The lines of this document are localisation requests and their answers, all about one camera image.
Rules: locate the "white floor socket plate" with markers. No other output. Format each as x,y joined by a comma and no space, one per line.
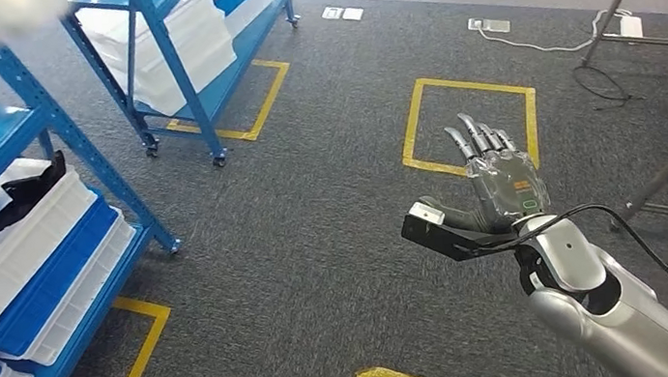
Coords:
488,26
353,14
332,13

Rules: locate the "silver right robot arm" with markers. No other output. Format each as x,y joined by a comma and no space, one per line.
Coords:
616,318

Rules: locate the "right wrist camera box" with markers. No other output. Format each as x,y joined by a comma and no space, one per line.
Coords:
426,213

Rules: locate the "white power adapter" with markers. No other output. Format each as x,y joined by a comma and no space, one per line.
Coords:
630,26

